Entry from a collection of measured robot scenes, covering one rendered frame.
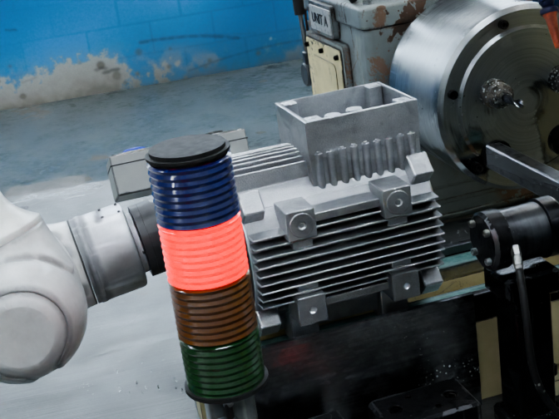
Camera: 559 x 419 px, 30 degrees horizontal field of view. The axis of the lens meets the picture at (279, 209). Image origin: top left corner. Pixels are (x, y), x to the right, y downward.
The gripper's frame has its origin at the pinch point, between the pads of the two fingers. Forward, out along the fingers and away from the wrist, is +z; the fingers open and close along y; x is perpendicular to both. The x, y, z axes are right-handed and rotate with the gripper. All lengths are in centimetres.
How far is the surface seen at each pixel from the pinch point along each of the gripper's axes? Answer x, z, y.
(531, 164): 7.2, 23.7, 0.3
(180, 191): -14.9, -18.0, -32.5
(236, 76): 122, 97, 533
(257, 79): 123, 105, 515
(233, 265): -8.4, -16.1, -32.6
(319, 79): 8, 20, 63
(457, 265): 17.3, 13.7, 3.2
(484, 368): 24.8, 10.4, -7.1
